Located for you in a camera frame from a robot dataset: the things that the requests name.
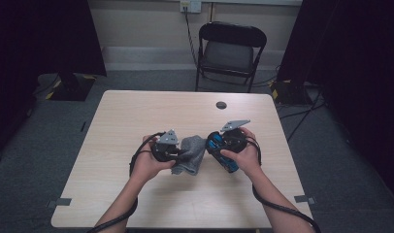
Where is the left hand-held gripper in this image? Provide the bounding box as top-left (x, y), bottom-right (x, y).
top-left (150, 129), bottom-right (181, 164)

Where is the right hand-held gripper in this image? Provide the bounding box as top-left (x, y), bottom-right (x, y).
top-left (219, 119), bottom-right (251, 153)

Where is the gray cloth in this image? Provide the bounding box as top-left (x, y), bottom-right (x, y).
top-left (170, 135), bottom-right (208, 177)

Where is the person's right hand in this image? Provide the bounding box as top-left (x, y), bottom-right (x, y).
top-left (219, 127), bottom-right (262, 178)

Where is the person's left hand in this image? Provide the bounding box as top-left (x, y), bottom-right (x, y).
top-left (130, 135), bottom-right (176, 184)

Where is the black stand base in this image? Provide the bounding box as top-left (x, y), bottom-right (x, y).
top-left (271, 79), bottom-right (312, 106)
top-left (49, 72), bottom-right (97, 102)

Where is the gray tape strip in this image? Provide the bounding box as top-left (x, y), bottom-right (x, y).
top-left (46, 197), bottom-right (73, 209)
top-left (293, 194), bottom-right (316, 206)

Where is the black folding chair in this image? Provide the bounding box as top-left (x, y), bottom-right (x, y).
top-left (194, 20), bottom-right (268, 94)

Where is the black curtain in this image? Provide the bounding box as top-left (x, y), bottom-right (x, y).
top-left (277, 0), bottom-right (394, 205)
top-left (0, 0), bottom-right (108, 163)

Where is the black floor cable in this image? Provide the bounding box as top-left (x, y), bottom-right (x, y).
top-left (279, 101), bottom-right (327, 120)
top-left (286, 91), bottom-right (323, 144)

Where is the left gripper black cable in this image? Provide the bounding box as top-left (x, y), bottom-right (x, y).
top-left (86, 131), bottom-right (167, 233)

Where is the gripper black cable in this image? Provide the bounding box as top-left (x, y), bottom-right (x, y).
top-left (86, 131), bottom-right (167, 233)
top-left (245, 135), bottom-right (322, 233)

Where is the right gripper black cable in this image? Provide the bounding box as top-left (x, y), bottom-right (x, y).
top-left (245, 135), bottom-right (322, 233)

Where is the black wall socket cable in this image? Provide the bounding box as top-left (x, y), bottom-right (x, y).
top-left (183, 6), bottom-right (201, 67)

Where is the white wall socket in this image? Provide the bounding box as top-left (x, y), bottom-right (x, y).
top-left (180, 0), bottom-right (203, 14)

